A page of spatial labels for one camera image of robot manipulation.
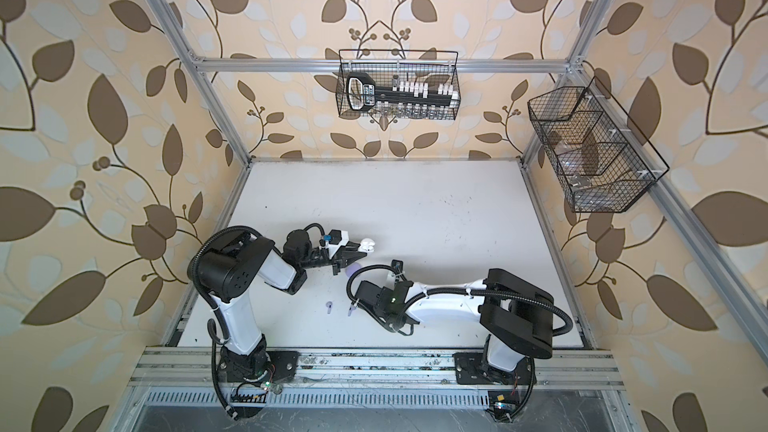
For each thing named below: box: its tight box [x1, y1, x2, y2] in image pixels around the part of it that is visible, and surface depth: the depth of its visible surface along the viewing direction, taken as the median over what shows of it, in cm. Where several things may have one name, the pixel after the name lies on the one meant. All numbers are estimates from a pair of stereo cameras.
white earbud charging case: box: [358, 238, 375, 253], surface depth 88 cm
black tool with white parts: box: [346, 71, 460, 111], surface depth 84 cm
